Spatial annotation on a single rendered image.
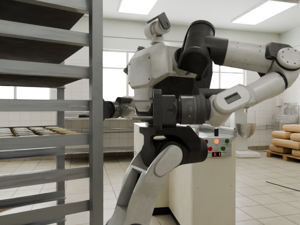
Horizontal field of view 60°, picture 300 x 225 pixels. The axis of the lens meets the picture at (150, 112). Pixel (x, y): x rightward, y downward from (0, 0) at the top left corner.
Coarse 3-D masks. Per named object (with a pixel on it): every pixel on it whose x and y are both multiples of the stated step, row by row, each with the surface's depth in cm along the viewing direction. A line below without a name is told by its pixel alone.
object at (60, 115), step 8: (56, 88) 107; (56, 96) 107; (56, 112) 108; (64, 112) 108; (56, 120) 108; (64, 120) 108; (56, 160) 108; (64, 160) 108; (56, 168) 108; (56, 184) 108; (64, 184) 108; (56, 200) 109; (64, 200) 108; (56, 224) 109; (64, 224) 108
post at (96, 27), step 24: (96, 0) 68; (96, 24) 68; (96, 48) 68; (96, 72) 68; (96, 96) 68; (96, 120) 68; (96, 144) 68; (96, 168) 68; (96, 192) 68; (96, 216) 68
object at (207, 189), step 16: (208, 160) 187; (224, 160) 189; (176, 176) 225; (192, 176) 186; (208, 176) 187; (224, 176) 190; (176, 192) 225; (192, 192) 186; (208, 192) 188; (224, 192) 190; (176, 208) 225; (192, 208) 186; (208, 208) 188; (224, 208) 190; (192, 224) 186; (208, 224) 188; (224, 224) 190
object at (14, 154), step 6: (12, 150) 98; (18, 150) 99; (24, 150) 100; (30, 150) 101; (36, 150) 102; (42, 150) 103; (48, 150) 105; (54, 150) 106; (60, 150) 107; (0, 156) 96; (6, 156) 97; (12, 156) 98; (18, 156) 99; (24, 156) 100; (30, 156) 100; (36, 156) 100; (42, 156) 101
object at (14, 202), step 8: (48, 192) 105; (56, 192) 106; (64, 192) 108; (0, 200) 96; (8, 200) 98; (16, 200) 99; (24, 200) 100; (32, 200) 102; (40, 200) 103; (48, 200) 103; (0, 208) 95; (8, 208) 95
